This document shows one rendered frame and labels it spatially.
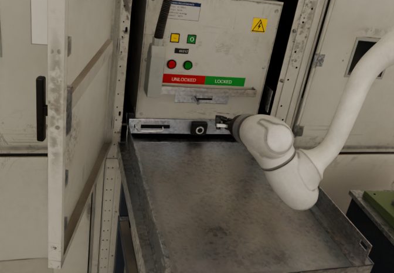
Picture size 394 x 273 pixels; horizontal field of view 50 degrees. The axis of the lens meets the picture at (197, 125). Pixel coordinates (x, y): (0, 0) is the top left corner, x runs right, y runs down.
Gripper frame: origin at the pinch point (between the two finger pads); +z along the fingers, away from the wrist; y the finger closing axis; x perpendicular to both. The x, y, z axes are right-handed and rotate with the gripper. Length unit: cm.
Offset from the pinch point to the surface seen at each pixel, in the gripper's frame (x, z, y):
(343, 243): -31, -34, 27
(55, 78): 13, -49, -52
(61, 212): -16, -39, -50
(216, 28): 31.3, 12.0, 0.7
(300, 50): 25.8, 9.3, 33.3
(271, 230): -28.6, -26.4, 7.5
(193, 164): -16.4, 7.5, -6.5
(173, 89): 9.2, 15.7, -12.9
